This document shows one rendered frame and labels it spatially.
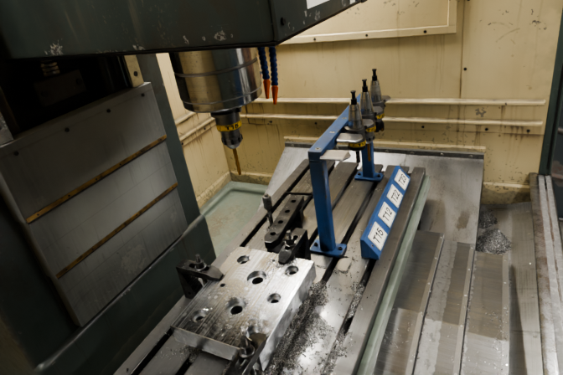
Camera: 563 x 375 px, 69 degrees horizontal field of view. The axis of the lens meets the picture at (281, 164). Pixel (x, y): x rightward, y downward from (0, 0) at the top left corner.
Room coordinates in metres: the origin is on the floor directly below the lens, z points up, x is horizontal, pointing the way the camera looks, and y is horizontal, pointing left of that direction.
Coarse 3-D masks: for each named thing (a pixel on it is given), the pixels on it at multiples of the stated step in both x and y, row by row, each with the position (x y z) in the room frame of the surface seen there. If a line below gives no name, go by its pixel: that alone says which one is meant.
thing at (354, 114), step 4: (356, 104) 1.07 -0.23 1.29; (352, 108) 1.07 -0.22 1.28; (356, 108) 1.06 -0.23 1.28; (352, 112) 1.06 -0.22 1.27; (356, 112) 1.06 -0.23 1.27; (360, 112) 1.07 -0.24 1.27; (352, 116) 1.06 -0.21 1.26; (356, 116) 1.06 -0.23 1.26; (360, 116) 1.06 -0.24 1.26; (352, 120) 1.06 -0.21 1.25; (356, 120) 1.06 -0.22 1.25; (360, 120) 1.06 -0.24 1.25; (348, 124) 1.08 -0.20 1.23; (352, 124) 1.06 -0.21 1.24; (356, 124) 1.06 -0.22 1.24; (360, 124) 1.06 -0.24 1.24; (352, 128) 1.06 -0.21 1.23; (356, 128) 1.05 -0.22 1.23
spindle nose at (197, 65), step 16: (176, 64) 0.74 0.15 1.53; (192, 64) 0.71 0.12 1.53; (208, 64) 0.71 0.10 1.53; (224, 64) 0.71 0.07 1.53; (240, 64) 0.73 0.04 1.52; (256, 64) 0.76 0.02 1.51; (176, 80) 0.76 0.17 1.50; (192, 80) 0.72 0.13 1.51; (208, 80) 0.71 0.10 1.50; (224, 80) 0.71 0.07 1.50; (240, 80) 0.72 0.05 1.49; (256, 80) 0.75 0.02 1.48; (192, 96) 0.72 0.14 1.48; (208, 96) 0.71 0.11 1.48; (224, 96) 0.71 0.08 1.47; (240, 96) 0.72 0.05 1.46; (256, 96) 0.75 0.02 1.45; (208, 112) 0.72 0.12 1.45
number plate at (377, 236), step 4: (376, 224) 0.97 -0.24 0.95; (372, 228) 0.95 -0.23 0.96; (376, 228) 0.96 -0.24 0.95; (380, 228) 0.97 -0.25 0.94; (372, 232) 0.94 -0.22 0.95; (376, 232) 0.95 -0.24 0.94; (380, 232) 0.96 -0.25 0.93; (384, 232) 0.96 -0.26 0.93; (368, 236) 0.92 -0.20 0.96; (372, 236) 0.93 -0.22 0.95; (376, 236) 0.93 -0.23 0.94; (380, 236) 0.94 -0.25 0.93; (384, 236) 0.95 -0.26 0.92; (372, 240) 0.91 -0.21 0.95; (376, 240) 0.92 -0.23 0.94; (380, 240) 0.93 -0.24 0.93; (384, 240) 0.94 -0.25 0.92; (376, 244) 0.91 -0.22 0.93; (380, 244) 0.92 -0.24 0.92; (380, 248) 0.91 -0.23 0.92
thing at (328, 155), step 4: (324, 152) 0.95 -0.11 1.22; (328, 152) 0.95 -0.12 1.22; (332, 152) 0.95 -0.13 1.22; (336, 152) 0.94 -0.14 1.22; (340, 152) 0.94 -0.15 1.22; (344, 152) 0.93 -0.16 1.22; (348, 152) 0.93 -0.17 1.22; (324, 156) 0.93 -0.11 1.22; (328, 156) 0.93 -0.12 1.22; (332, 156) 0.93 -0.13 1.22; (336, 156) 0.92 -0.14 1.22; (340, 156) 0.92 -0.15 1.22; (344, 156) 0.92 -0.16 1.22; (348, 156) 0.92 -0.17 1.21; (328, 160) 0.92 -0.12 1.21; (332, 160) 0.91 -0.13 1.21; (336, 160) 0.91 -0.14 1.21; (340, 160) 0.90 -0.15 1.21; (344, 160) 0.90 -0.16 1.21
